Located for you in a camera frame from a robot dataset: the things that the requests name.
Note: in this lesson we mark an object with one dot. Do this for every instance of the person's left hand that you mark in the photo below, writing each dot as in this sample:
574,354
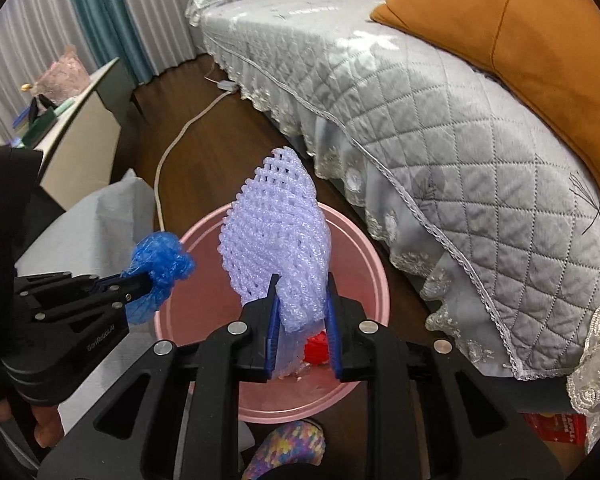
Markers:
47,425

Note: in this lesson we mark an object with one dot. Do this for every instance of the pink lace basket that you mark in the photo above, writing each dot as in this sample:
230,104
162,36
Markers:
62,77

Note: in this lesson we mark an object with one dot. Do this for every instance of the grey curtain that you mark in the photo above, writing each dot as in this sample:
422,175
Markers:
190,5
25,40

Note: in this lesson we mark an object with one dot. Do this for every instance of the grey quilted sofa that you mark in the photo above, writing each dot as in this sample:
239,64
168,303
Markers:
430,135

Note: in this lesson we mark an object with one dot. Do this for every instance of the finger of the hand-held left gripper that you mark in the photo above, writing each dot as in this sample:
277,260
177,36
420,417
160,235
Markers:
80,285
80,310

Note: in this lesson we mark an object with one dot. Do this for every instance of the grey table cloth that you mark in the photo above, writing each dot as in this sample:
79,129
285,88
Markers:
90,230

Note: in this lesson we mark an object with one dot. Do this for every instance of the red cardboard box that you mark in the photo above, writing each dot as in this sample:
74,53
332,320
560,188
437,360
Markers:
555,427

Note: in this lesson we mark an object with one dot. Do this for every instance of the teal curtain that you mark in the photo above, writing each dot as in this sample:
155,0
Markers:
110,10

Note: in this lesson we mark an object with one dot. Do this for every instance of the blue plastic bag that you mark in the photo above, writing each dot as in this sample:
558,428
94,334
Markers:
162,260

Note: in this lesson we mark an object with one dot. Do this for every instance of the black bowl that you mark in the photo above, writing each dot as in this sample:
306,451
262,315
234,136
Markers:
42,105

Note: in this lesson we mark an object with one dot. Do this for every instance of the colourful knitted slipper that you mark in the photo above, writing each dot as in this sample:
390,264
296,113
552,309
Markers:
287,447

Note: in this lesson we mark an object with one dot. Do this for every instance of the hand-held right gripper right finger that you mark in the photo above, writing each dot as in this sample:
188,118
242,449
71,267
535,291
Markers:
332,332

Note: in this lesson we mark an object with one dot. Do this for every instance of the orange sofa cushion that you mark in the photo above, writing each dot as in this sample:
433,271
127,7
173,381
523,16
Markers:
530,35

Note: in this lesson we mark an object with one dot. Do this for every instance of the pink plastic bin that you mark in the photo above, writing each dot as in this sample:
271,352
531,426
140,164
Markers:
350,260

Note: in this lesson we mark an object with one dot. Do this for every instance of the red wrapper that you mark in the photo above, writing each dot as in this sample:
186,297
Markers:
316,350

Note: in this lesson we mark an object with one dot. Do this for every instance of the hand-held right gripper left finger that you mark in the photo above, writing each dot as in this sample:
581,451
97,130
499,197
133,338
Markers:
273,327

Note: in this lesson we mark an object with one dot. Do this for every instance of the purple foam net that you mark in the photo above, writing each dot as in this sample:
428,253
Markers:
280,220

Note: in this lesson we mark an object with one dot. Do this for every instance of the white marble coffee table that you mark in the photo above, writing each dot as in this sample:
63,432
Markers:
85,140

